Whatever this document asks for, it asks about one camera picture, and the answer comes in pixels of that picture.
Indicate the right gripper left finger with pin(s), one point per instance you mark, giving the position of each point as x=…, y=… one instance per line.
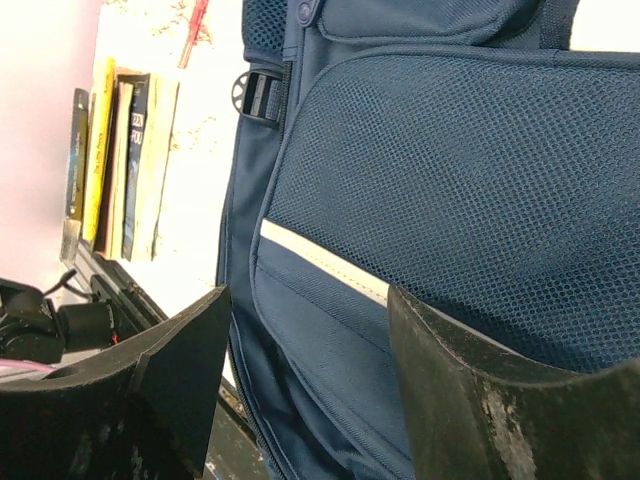
x=142, y=409

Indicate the blue landscape book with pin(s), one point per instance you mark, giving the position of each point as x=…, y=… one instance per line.
x=137, y=119

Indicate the navy blue student backpack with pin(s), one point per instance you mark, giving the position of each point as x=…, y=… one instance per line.
x=481, y=155

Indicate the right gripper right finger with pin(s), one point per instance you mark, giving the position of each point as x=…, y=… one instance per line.
x=476, y=410

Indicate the yellow notebook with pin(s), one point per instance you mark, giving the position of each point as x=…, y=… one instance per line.
x=97, y=149

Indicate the dark fantasy book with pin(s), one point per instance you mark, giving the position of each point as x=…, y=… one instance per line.
x=75, y=179

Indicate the black metal base rail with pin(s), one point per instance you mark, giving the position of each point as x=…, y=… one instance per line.
x=232, y=450

